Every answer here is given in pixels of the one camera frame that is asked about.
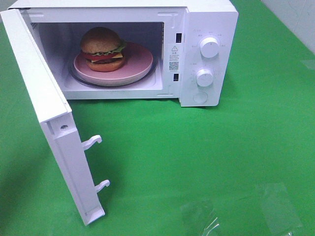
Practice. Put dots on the round microwave door button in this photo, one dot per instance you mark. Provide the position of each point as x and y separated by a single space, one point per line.
200 97

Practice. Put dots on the pink round plate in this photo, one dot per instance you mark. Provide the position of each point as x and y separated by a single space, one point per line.
133 49

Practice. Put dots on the burger with lettuce and tomato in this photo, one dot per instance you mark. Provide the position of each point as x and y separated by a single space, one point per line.
102 49

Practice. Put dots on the white microwave door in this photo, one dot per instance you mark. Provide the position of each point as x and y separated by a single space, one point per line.
55 117

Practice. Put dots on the lower white microwave knob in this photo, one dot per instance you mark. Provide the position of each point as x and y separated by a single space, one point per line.
204 78

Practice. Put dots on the white microwave knob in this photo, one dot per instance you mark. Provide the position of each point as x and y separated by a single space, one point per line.
204 78
209 47

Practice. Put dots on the white microwave oven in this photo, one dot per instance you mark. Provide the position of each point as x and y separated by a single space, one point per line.
172 49

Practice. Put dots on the upper white microwave knob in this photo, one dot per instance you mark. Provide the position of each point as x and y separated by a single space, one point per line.
209 47

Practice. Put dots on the clear tape patch right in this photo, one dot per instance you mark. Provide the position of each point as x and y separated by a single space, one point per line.
278 211

